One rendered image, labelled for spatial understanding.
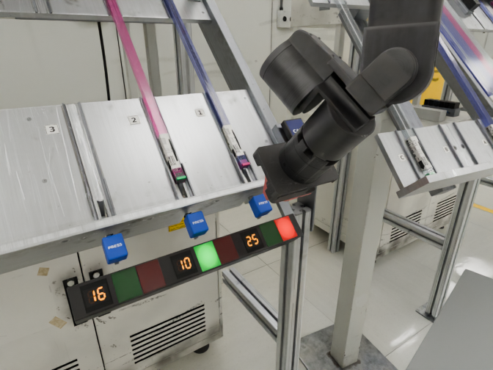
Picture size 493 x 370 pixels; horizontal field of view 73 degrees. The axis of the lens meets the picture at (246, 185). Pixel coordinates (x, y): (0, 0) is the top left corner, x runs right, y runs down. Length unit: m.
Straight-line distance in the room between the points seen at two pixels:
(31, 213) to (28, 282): 0.39
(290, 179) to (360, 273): 0.60
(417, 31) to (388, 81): 0.04
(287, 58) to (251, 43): 2.48
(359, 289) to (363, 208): 0.25
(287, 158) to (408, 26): 0.17
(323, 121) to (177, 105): 0.30
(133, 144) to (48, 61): 1.87
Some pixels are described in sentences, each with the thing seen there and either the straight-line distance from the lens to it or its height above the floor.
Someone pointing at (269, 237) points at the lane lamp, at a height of 0.65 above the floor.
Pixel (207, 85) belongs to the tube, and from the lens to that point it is 0.61.
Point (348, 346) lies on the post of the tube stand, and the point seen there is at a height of 0.10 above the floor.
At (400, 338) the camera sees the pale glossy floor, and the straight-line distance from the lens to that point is 1.36.
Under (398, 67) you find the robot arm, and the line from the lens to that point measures 0.31.
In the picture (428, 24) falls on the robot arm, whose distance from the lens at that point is 0.33.
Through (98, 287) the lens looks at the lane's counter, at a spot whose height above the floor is 0.66.
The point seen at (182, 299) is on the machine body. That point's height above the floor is 0.27.
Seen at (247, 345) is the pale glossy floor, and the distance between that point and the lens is 1.24.
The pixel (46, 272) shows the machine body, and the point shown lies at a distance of 0.84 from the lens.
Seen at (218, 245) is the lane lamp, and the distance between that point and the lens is 0.49.
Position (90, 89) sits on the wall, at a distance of 2.40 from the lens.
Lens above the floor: 0.93
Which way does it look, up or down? 23 degrees down
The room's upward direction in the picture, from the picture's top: straight up
